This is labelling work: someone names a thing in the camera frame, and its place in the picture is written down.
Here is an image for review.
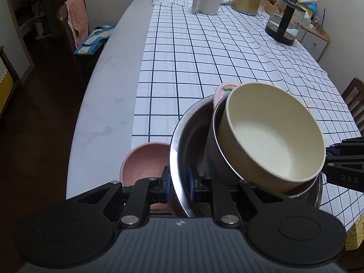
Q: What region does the wooden slatted chair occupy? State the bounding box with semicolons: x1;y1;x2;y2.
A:
341;77;364;131

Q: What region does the pink pig-shaped plate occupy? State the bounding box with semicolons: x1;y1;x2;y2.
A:
119;142;174;215

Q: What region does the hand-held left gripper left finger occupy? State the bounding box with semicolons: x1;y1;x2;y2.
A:
74;166;172;228

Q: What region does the pink towel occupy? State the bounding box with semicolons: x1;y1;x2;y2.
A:
65;0;90;46

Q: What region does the white checked tablecloth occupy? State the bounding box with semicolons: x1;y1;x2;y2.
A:
131;0;364;235

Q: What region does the dark bookshelf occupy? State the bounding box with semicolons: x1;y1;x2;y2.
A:
6;0;57;39

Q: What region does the glass kettle black handle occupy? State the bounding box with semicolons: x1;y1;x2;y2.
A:
265;0;307;46

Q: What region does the pink steel-lined bowl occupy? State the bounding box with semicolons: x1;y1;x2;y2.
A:
209;82;322;197

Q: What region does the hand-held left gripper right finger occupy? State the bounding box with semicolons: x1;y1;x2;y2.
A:
186;166;282;225

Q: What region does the cream bowl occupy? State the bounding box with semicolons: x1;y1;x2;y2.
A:
217;82;327;195

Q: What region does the white drawer cabinet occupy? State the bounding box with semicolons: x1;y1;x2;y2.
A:
296;25;331;61

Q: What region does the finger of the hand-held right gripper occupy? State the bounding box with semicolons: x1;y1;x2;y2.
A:
326;137;364;162

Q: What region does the large steel bowl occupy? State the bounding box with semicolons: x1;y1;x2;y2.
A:
170;95;324;219

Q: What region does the white floor bin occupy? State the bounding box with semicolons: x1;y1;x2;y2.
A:
34;20;46;39

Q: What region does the blue striped bag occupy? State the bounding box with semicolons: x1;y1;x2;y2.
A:
74;25;116;56

